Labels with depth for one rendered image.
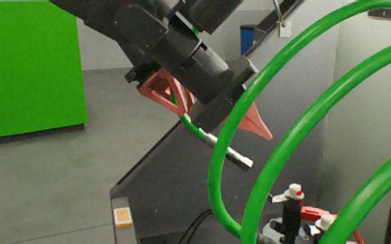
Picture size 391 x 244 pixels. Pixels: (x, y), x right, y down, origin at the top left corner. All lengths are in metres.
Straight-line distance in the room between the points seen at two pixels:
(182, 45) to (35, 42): 3.30
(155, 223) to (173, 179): 0.12
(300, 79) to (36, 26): 3.06
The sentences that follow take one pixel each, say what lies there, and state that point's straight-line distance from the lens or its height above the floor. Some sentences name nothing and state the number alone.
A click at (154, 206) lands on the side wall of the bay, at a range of 0.86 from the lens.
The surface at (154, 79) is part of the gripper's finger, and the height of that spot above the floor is 1.25.
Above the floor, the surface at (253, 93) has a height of 1.28.
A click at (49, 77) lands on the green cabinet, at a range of 3.75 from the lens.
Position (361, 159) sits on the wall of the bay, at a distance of 0.87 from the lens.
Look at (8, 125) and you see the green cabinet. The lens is 3.84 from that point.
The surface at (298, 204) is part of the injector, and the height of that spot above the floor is 1.09.
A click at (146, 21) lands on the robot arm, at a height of 1.35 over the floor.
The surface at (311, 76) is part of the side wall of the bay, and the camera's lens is 0.88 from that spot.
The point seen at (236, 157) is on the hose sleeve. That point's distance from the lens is 0.60.
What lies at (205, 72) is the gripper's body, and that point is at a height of 1.29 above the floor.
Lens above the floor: 1.38
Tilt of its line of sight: 20 degrees down
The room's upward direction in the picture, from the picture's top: straight up
